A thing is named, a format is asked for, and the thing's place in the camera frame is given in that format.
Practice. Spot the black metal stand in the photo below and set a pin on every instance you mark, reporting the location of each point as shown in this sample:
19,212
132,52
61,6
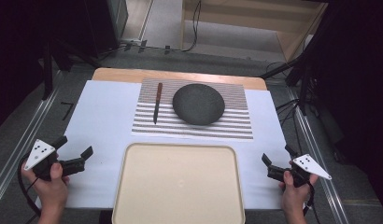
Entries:
48,71
303,81

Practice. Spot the person's left hand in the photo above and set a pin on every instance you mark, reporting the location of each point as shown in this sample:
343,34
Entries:
51,193

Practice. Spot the beige plastic tray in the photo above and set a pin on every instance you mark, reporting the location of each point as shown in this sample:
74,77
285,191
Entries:
178,186

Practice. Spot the dark grey bowl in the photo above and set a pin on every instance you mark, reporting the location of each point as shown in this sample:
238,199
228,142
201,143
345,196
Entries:
199,104

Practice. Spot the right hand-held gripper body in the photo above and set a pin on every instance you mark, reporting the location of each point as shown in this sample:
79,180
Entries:
311,165

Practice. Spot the metal floor rail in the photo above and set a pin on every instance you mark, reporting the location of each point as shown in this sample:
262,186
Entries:
333,196
21,148

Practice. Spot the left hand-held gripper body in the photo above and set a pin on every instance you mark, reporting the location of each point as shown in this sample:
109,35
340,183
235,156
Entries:
40,154

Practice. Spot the white power strip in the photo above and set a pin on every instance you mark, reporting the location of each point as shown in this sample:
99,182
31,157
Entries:
132,41

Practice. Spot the striped placemat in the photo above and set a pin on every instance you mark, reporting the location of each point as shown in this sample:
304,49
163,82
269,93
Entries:
230,124

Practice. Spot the wooden shelf unit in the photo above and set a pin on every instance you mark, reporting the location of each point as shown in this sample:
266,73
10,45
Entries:
286,34

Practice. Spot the black cabinet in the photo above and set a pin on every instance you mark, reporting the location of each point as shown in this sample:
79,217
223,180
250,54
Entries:
105,25

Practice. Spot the person's right hand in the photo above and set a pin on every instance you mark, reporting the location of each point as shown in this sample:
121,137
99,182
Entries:
294,196

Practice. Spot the white table sheet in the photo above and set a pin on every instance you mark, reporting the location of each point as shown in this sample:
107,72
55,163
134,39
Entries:
105,118

